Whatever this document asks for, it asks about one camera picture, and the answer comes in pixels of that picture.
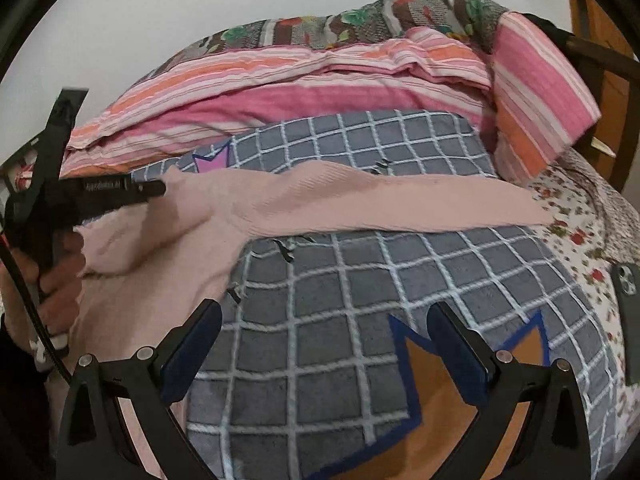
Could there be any pink knitted sweater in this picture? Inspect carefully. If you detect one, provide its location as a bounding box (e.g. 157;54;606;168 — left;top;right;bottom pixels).
58;162;550;479

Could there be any person's left hand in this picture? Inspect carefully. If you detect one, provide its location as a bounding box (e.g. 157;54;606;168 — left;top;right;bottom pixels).
1;232;86;354

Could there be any dark smartphone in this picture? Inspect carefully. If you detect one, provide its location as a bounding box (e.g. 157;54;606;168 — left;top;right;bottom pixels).
610;262;640;386

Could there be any white floral bed sheet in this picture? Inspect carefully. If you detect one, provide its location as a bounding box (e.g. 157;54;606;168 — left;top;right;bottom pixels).
528;150;639;472

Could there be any grey checked star blanket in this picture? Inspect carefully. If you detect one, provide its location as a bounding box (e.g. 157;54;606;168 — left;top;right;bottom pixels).
81;109;624;480

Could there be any pink orange striped quilt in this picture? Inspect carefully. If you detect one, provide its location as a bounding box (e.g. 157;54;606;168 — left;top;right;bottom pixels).
58;12;602;187

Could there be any dark floral patterned quilt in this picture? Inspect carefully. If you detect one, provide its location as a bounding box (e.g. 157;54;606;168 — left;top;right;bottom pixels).
145;0;508;79

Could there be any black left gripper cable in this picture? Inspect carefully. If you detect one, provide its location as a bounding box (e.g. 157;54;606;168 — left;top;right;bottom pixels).
0;238;74;386

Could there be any dark wooden bed frame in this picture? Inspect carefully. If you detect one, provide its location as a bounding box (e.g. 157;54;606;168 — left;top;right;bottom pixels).
530;0;639;192

